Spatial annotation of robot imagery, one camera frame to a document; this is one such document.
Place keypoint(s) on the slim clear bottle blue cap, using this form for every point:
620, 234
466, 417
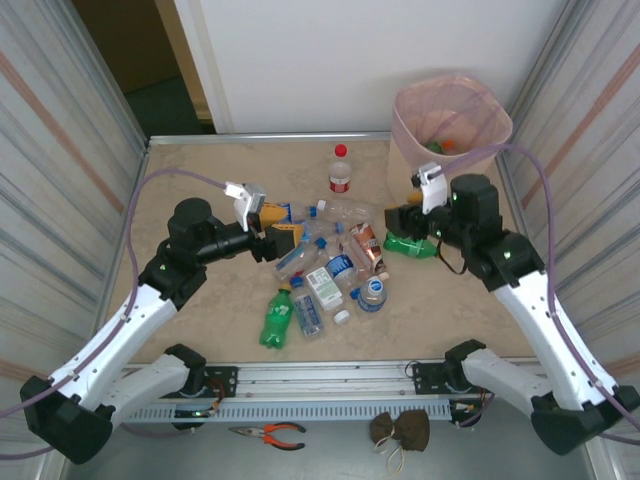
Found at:
295, 260

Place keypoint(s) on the green bottle yellow cap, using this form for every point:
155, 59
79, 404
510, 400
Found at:
410, 247
275, 320

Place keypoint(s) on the clear bottle dark blue label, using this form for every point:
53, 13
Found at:
300, 214

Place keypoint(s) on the clear bottle colourful cartoon label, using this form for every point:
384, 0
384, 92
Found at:
320, 230

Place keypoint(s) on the orange label bottle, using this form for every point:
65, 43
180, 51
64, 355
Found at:
448, 145

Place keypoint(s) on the small green bottle white label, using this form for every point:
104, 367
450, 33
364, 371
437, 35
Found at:
433, 147

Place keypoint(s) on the short bottle round blue label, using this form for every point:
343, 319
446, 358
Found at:
374, 295

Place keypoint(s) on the red cap red label bottle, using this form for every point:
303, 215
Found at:
340, 182

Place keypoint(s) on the clear bottle grey blue label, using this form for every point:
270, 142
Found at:
309, 312

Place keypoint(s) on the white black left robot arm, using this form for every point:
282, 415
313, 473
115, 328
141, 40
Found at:
115, 340

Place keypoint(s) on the beige bin with pink liner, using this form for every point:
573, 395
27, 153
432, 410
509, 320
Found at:
480, 130

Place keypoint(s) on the clear unlabelled bottle white cap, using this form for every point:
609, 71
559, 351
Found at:
350, 210

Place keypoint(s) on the brown cloth bag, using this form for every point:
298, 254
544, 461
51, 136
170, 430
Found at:
414, 430
382, 427

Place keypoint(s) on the aluminium mounting rail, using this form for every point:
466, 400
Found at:
325, 375

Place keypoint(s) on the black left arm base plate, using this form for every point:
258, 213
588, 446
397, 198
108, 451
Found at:
225, 375

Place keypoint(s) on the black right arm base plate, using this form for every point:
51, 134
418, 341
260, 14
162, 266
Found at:
430, 377

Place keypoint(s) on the white door frame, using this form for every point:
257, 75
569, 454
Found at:
200, 60

